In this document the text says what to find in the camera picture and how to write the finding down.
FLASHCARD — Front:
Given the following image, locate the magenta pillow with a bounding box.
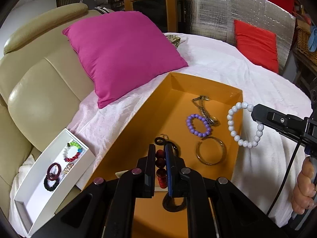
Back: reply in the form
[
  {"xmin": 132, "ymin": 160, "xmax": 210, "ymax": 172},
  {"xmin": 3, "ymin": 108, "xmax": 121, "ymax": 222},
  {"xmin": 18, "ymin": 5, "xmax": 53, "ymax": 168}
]
[{"xmin": 62, "ymin": 11, "xmax": 188, "ymax": 108}]

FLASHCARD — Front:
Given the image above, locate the red bead bracelet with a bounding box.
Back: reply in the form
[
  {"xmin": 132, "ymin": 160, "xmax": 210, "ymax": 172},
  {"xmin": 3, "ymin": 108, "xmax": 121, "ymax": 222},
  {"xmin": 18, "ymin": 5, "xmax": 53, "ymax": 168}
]
[{"xmin": 155, "ymin": 149, "xmax": 168, "ymax": 189}]

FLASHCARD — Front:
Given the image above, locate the blue cloth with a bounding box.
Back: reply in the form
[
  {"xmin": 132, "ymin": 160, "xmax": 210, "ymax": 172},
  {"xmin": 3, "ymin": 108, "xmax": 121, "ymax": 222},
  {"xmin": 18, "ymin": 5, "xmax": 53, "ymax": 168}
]
[{"xmin": 307, "ymin": 25, "xmax": 317, "ymax": 52}]

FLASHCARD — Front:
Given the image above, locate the right hand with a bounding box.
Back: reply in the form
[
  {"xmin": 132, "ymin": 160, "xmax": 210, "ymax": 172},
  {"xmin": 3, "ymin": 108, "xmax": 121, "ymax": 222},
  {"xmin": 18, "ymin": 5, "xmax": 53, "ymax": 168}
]
[{"xmin": 291, "ymin": 157, "xmax": 316, "ymax": 215}]

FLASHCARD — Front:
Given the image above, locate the metal wristwatch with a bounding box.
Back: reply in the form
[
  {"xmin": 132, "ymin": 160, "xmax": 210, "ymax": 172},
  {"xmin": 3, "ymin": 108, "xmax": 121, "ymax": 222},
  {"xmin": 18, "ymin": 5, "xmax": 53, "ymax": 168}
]
[{"xmin": 192, "ymin": 95, "xmax": 220, "ymax": 126}]

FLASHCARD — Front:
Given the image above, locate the silver insulation sheet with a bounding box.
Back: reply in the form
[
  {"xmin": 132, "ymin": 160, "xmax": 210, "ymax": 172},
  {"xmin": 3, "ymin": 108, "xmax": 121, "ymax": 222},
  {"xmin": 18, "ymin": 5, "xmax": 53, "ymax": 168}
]
[{"xmin": 187, "ymin": 0, "xmax": 296, "ymax": 74}]

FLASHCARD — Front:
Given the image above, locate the multicolour bead bracelet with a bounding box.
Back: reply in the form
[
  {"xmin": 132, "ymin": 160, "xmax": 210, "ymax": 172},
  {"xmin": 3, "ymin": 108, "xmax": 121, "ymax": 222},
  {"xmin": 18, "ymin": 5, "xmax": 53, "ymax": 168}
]
[{"xmin": 62, "ymin": 141, "xmax": 83, "ymax": 162}]

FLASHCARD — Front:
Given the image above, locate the purple bead bracelet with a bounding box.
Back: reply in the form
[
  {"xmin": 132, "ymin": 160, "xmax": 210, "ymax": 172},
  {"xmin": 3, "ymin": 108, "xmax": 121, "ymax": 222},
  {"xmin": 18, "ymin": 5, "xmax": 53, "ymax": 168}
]
[{"xmin": 185, "ymin": 113, "xmax": 213, "ymax": 138}]

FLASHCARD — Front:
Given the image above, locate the white shallow box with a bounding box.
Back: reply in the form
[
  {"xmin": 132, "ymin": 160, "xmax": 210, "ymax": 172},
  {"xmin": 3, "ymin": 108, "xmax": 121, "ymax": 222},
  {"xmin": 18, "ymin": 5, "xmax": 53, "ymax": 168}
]
[{"xmin": 14, "ymin": 129, "xmax": 95, "ymax": 236}]

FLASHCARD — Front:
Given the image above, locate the patterned fabric pouch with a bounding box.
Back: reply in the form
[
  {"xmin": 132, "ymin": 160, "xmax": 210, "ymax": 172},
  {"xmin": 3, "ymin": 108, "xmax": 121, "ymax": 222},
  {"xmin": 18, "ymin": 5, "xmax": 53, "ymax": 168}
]
[{"xmin": 165, "ymin": 35, "xmax": 181, "ymax": 48}]

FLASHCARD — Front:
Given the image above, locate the black hair ring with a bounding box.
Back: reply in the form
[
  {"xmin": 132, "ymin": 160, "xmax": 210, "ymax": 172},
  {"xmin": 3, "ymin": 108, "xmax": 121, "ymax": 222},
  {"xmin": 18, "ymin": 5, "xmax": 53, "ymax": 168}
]
[{"xmin": 154, "ymin": 134, "xmax": 180, "ymax": 158}]

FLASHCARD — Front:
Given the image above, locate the black cable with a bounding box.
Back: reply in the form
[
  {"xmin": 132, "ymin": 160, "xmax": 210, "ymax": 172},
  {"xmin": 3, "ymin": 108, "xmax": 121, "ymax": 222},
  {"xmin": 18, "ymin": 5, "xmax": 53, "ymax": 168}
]
[{"xmin": 266, "ymin": 138, "xmax": 304, "ymax": 219}]

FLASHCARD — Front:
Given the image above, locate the wooden cabinet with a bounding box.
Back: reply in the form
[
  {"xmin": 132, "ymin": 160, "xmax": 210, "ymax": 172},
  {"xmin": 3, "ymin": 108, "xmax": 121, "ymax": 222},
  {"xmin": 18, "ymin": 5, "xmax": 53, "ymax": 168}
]
[{"xmin": 124, "ymin": 0, "xmax": 185, "ymax": 33}]

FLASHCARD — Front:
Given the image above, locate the beige leather headboard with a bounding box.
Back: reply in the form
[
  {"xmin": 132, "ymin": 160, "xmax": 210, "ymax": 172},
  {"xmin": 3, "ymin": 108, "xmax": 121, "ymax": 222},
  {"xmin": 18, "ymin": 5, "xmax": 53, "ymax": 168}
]
[{"xmin": 1, "ymin": 3, "xmax": 99, "ymax": 215}]

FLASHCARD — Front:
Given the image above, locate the wicker basket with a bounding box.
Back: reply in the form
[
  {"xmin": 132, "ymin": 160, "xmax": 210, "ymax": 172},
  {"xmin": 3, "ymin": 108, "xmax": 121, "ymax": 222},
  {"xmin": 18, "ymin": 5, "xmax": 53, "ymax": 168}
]
[{"xmin": 297, "ymin": 26, "xmax": 317, "ymax": 65}]

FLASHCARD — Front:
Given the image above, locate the gold bangle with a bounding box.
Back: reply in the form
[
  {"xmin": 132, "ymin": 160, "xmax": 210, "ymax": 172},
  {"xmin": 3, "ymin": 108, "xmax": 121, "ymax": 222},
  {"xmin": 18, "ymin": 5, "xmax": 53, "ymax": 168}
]
[{"xmin": 195, "ymin": 136, "xmax": 227, "ymax": 165}]

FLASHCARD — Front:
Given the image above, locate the red pillow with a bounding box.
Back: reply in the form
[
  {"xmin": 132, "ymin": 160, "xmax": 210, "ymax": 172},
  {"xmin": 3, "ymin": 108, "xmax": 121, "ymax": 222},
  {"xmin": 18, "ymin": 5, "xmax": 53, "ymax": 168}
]
[{"xmin": 234, "ymin": 19, "xmax": 279, "ymax": 74}]

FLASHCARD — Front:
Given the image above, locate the orange cardboard box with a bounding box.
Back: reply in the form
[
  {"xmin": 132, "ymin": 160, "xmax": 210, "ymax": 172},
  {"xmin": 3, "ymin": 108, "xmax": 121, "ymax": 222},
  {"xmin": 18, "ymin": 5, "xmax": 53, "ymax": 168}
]
[{"xmin": 84, "ymin": 71, "xmax": 243, "ymax": 238}]

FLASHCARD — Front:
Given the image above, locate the maroon hair ring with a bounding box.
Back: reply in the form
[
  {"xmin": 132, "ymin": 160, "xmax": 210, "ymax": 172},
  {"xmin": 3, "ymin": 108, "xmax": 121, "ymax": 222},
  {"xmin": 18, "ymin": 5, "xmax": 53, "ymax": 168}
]
[{"xmin": 46, "ymin": 162, "xmax": 62, "ymax": 181}]

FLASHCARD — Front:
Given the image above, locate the black scrunchie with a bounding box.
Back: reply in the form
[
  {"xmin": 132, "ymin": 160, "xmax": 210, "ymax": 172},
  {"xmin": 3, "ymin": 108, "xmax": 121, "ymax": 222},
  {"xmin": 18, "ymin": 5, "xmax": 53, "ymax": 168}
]
[{"xmin": 44, "ymin": 178, "xmax": 60, "ymax": 192}]

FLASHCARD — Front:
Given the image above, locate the white bead bracelet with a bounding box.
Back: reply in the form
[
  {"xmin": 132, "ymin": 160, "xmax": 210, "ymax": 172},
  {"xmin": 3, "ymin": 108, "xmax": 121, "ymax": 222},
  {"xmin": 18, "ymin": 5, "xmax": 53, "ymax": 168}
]
[{"xmin": 227, "ymin": 101, "xmax": 265, "ymax": 149}]

